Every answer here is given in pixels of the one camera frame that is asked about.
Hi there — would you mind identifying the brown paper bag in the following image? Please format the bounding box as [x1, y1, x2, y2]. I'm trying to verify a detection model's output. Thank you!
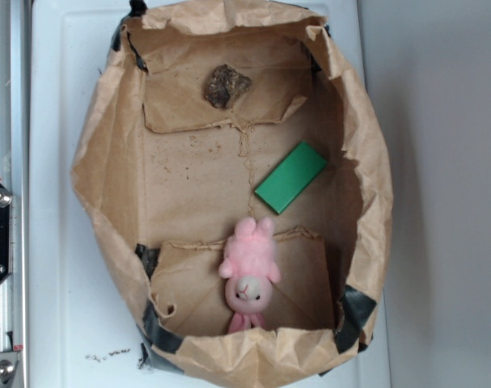
[71, 1, 393, 387]

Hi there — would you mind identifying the dark brown rock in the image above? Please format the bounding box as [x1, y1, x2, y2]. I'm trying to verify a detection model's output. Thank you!
[205, 64, 252, 109]

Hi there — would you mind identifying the aluminium frame rail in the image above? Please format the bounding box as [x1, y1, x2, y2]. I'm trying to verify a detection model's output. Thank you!
[0, 1, 31, 387]

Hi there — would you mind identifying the green rectangular block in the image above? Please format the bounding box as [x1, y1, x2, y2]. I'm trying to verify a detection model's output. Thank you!
[254, 141, 328, 214]

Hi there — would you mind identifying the silver corner bracket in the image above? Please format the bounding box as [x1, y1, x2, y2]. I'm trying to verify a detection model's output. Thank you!
[0, 352, 23, 388]

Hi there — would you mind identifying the pink plush bunny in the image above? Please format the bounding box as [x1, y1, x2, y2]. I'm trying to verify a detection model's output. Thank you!
[218, 217, 281, 334]

